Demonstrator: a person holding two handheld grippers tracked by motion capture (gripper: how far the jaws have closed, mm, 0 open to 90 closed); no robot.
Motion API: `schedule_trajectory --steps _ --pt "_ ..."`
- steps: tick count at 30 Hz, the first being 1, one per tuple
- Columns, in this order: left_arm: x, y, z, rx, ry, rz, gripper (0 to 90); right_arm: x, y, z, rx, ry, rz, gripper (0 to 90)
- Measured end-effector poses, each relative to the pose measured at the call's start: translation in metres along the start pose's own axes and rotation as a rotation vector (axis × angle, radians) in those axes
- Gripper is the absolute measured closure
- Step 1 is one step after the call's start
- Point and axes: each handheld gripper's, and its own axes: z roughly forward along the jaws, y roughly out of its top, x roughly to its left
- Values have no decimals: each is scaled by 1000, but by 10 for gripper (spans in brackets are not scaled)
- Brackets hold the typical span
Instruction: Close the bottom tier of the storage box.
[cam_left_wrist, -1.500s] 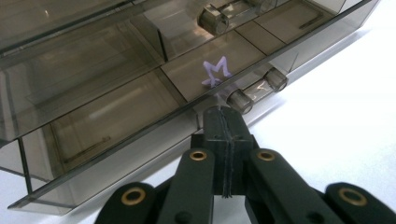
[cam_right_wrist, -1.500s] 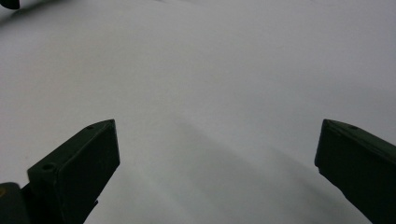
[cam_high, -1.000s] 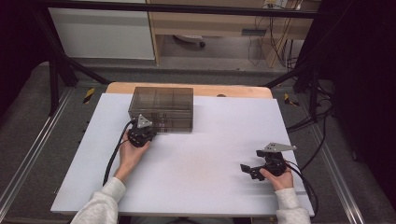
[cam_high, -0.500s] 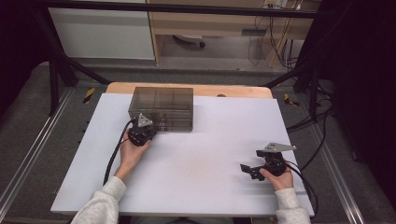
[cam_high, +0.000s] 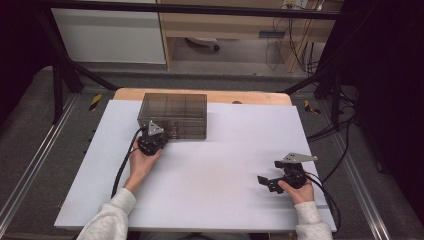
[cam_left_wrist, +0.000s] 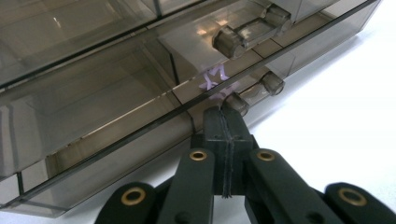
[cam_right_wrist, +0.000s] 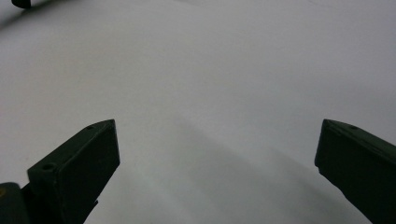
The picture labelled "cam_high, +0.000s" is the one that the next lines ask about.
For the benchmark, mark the person's right hand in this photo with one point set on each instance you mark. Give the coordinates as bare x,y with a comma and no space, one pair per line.
301,195

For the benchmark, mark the smoked clear drawer box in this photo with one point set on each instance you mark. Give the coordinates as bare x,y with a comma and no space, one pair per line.
176,110

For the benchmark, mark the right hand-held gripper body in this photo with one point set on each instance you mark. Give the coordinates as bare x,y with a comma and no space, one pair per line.
295,176

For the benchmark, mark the white cabinet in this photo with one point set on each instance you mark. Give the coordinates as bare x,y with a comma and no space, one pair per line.
110,33

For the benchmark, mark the yellow black tape strip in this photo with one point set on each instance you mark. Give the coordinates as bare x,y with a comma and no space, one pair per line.
310,107
95,102

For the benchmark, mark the aluminium floor rail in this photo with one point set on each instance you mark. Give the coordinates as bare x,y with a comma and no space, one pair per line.
36,160
363,190

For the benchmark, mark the person's left hand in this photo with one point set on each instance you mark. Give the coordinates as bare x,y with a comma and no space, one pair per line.
141,166

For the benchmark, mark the wooden desk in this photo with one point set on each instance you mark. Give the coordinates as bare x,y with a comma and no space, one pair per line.
233,25

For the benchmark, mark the office chair base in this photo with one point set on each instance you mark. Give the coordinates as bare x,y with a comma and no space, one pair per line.
203,41

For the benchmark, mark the black metal stand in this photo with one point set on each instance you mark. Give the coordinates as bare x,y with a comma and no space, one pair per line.
58,83
335,93

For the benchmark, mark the black curtain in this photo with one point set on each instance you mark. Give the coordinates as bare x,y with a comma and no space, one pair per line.
390,83
20,50

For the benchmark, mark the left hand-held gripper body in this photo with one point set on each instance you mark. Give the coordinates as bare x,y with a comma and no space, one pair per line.
151,143

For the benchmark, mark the black metal frame bar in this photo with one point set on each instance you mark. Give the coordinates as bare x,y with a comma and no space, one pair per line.
200,9

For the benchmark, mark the wooden table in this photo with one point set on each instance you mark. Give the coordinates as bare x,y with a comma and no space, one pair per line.
253,97

